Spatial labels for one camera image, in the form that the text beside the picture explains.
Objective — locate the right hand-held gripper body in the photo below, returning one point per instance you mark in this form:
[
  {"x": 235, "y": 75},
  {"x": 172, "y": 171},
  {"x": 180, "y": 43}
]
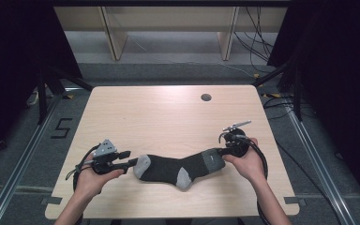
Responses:
[{"x": 236, "y": 142}]

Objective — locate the yellow tape piece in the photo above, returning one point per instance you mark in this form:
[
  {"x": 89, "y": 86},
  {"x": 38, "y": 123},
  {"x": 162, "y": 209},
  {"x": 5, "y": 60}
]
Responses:
[
  {"x": 69, "y": 97},
  {"x": 274, "y": 95},
  {"x": 256, "y": 75}
]

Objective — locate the black metal stand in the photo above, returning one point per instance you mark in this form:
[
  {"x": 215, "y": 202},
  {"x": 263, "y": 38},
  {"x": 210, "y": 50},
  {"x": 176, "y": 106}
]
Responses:
[
  {"x": 297, "y": 93},
  {"x": 42, "y": 93}
]

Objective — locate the black curtain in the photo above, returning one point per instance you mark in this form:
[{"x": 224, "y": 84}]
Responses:
[
  {"x": 340, "y": 78},
  {"x": 12, "y": 62}
]

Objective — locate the person's right hand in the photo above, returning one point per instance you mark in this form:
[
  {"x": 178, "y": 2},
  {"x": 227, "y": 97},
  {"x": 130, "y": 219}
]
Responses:
[{"x": 251, "y": 165}]

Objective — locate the grey tape strip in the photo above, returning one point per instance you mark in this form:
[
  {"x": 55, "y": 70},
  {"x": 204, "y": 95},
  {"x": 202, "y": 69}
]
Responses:
[
  {"x": 48, "y": 200},
  {"x": 295, "y": 200}
]

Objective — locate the grey round table grommet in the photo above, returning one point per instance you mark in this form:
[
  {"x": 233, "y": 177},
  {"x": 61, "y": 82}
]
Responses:
[{"x": 206, "y": 97}]

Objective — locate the metal floor rail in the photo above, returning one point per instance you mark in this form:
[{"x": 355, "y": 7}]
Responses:
[
  {"x": 22, "y": 162},
  {"x": 318, "y": 162}
]

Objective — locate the black tape floor mark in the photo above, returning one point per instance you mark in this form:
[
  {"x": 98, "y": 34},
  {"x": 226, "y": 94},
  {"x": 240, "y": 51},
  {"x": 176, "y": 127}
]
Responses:
[{"x": 61, "y": 128}]

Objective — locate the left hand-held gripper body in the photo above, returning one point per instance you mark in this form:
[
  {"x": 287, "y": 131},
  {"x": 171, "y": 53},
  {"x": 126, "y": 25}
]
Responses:
[{"x": 105, "y": 150}]

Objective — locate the person's left hand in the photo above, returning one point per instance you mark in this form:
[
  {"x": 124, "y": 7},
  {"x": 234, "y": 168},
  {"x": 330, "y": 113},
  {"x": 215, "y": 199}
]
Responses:
[{"x": 89, "y": 182}]

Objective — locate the black sock with grey toe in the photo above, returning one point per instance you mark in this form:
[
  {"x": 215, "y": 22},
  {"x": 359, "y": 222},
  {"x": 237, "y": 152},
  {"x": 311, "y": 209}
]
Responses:
[
  {"x": 165, "y": 168},
  {"x": 222, "y": 166}
]

